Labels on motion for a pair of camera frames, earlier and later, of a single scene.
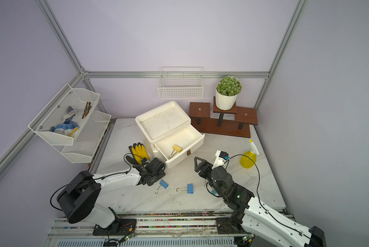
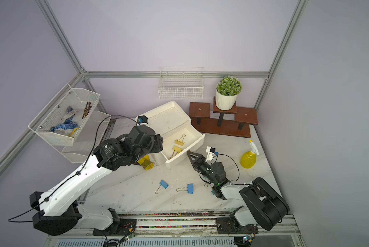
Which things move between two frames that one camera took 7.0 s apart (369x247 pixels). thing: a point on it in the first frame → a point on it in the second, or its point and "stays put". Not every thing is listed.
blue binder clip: x=163 y=183 stays put
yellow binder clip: x=176 y=148 stays put
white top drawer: x=180 y=145 stays put
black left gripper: x=161 y=174 → x=157 y=144
